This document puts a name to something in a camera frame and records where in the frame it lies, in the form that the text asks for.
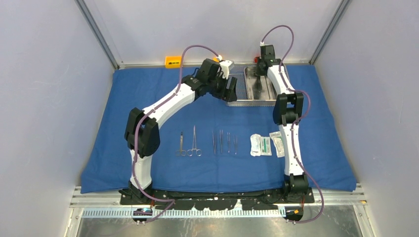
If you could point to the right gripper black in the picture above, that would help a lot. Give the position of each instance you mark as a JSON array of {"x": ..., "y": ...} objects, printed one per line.
[{"x": 258, "y": 72}]

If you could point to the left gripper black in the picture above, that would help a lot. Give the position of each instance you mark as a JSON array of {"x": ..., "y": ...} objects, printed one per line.
[{"x": 231, "y": 96}]

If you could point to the wire mesh steel tray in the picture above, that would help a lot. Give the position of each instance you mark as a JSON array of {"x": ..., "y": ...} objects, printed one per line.
[{"x": 240, "y": 81}]

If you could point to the blunt steel tweezers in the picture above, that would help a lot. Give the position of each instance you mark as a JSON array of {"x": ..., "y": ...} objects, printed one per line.
[{"x": 221, "y": 141}]

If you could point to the thin steel tweezers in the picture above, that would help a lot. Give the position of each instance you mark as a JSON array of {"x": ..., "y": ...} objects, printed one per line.
[{"x": 228, "y": 141}]

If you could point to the white gauze roll packet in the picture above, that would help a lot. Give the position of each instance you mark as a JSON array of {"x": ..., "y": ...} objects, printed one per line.
[{"x": 255, "y": 145}]

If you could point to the steel forceps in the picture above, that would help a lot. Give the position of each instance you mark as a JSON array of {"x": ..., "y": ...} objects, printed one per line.
[{"x": 214, "y": 142}]

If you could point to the pointed steel tweezers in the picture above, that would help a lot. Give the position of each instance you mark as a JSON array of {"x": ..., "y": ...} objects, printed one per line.
[{"x": 235, "y": 142}]

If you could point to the blue surgical wrap cloth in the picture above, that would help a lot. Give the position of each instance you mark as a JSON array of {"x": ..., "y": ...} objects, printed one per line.
[{"x": 109, "y": 165}]

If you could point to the green white sterile packet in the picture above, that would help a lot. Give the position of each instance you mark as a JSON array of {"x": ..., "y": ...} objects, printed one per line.
[{"x": 265, "y": 146}]

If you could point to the steel hemostat ring handles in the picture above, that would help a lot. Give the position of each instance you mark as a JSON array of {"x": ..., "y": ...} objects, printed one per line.
[{"x": 194, "y": 150}]

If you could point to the steel scalpel handle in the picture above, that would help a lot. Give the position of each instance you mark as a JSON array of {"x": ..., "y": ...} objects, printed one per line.
[{"x": 258, "y": 84}]

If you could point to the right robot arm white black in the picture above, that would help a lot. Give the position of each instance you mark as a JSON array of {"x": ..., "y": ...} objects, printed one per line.
[{"x": 286, "y": 114}]

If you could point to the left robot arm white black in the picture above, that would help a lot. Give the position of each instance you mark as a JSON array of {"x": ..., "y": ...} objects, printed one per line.
[{"x": 142, "y": 129}]

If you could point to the yellow toy block large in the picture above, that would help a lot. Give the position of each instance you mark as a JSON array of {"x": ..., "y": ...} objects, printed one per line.
[{"x": 172, "y": 62}]

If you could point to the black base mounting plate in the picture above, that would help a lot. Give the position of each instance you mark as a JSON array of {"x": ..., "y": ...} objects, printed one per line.
[{"x": 257, "y": 200}]

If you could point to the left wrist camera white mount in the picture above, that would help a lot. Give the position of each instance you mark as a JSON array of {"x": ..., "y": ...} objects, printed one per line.
[{"x": 226, "y": 66}]

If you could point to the aluminium frame rail right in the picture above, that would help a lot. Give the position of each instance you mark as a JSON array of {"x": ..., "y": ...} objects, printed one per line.
[{"x": 339, "y": 13}]

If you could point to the aluminium frame post left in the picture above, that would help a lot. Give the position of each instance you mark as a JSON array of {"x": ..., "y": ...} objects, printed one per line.
[{"x": 97, "y": 33}]

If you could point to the aluminium front rail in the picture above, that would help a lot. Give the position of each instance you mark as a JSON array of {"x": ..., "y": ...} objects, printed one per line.
[{"x": 107, "y": 204}]

